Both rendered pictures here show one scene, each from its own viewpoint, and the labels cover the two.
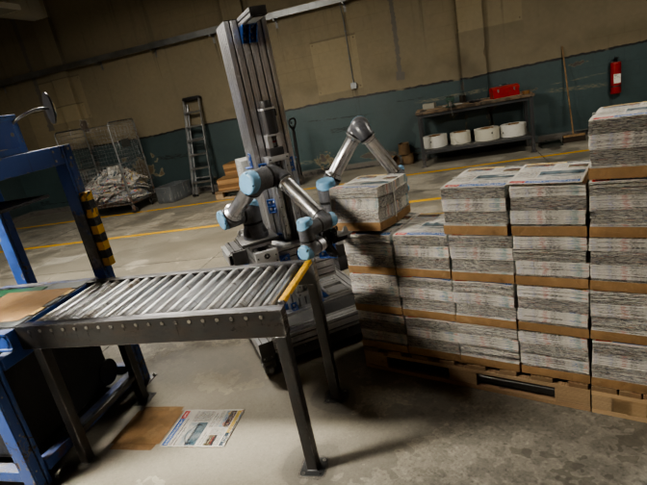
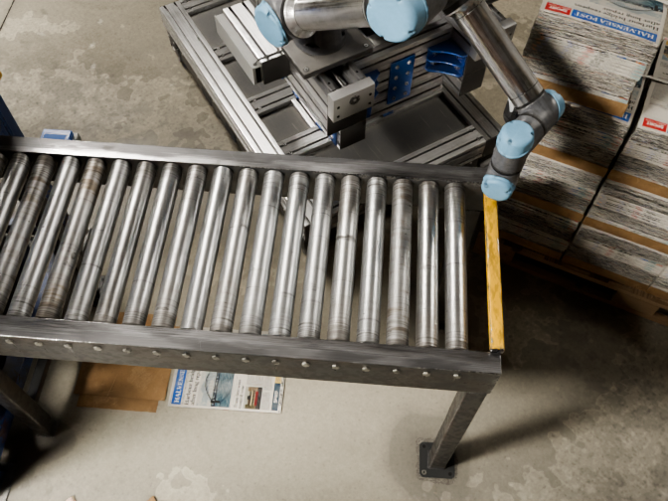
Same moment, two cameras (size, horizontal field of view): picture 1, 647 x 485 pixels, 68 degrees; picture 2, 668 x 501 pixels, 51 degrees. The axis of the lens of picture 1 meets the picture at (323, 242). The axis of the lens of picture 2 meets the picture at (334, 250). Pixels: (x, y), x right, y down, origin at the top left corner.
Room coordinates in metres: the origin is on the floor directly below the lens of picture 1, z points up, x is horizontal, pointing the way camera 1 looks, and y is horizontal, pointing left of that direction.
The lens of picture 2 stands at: (1.27, 0.68, 2.18)
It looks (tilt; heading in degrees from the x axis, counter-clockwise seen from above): 59 degrees down; 347
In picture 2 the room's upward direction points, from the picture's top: 1 degrees clockwise
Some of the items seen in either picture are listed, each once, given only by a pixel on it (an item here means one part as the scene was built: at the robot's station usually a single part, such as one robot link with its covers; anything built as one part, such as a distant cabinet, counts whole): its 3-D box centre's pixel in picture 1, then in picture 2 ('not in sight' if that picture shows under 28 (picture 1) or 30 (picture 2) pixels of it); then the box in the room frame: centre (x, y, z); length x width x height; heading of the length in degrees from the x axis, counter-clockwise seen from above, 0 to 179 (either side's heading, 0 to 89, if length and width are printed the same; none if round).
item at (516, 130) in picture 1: (474, 123); not in sight; (8.01, -2.82, 0.55); 1.80 x 0.70 x 1.09; 73
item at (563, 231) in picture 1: (555, 216); not in sight; (1.99, -1.02, 0.86); 0.38 x 0.29 x 0.04; 144
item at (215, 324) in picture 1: (142, 329); (193, 351); (1.93, 0.85, 0.74); 1.34 x 0.05 x 0.12; 73
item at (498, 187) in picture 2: (309, 249); (502, 174); (2.16, 0.07, 0.87); 0.11 x 0.08 x 0.09; 143
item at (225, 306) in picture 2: (180, 295); (235, 249); (2.15, 0.72, 0.77); 0.47 x 0.05 x 0.05; 163
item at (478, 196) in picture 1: (485, 199); not in sight; (2.17, -0.79, 0.95); 0.38 x 0.29 x 0.23; 142
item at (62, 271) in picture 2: (113, 300); (74, 237); (2.27, 1.09, 0.77); 0.47 x 0.05 x 0.05; 163
